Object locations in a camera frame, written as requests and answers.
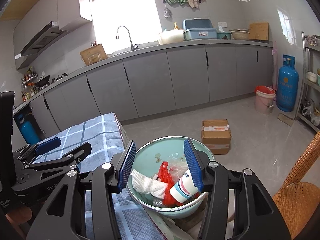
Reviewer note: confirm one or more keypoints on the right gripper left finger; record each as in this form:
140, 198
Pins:
63, 214

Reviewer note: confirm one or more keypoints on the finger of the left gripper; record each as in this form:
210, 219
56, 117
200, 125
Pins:
47, 146
75, 157

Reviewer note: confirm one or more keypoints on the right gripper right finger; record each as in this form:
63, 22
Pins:
256, 215

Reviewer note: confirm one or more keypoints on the white paper towel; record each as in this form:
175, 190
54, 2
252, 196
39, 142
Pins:
146, 185

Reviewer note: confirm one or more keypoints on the striped paper cup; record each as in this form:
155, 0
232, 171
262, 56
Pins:
184, 188

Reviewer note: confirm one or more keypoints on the red plastic bag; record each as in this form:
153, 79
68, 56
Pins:
165, 176

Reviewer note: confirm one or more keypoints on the clear plastic bag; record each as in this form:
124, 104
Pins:
177, 167

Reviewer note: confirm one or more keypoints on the kitchen faucet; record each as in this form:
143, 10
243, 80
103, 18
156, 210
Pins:
133, 46

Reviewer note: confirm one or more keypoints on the person left hand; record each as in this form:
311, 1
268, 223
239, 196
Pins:
19, 216

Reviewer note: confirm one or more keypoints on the blue gas cylinder under counter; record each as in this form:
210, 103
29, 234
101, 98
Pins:
27, 130

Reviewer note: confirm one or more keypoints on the wicker chair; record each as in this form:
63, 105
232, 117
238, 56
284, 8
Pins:
296, 200

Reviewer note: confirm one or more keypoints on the spice rack with bottles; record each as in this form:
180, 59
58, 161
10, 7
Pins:
29, 91

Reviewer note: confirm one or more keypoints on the black wok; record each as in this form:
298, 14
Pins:
41, 83

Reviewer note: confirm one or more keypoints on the cardboard box on floor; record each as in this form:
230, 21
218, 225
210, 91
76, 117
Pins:
216, 135

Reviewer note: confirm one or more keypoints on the grey lower cabinets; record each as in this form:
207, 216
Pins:
151, 82

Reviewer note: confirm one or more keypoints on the grey cabinets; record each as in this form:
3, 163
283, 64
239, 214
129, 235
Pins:
73, 16
151, 82

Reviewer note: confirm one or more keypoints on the wooden cutting board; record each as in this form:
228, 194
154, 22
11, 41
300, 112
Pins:
259, 31
93, 55

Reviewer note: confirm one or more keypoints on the range hood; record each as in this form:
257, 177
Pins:
49, 34

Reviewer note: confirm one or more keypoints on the metal storage shelf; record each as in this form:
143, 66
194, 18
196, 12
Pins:
308, 102

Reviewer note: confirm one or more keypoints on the pink bucket red bag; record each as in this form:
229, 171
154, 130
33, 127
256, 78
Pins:
264, 97

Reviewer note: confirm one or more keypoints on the grey upper cabinets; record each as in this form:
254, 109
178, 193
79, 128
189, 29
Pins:
73, 16

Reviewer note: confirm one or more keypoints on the white plastic container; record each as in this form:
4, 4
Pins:
171, 36

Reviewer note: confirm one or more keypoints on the blue dish rack box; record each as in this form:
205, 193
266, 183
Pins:
198, 28

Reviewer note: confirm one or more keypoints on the metal bowl on counter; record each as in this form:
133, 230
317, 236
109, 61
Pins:
240, 34

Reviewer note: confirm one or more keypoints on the hanging green cloth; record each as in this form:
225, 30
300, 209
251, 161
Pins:
172, 2

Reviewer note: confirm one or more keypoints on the blue gas cylinder by wall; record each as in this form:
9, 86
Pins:
288, 79

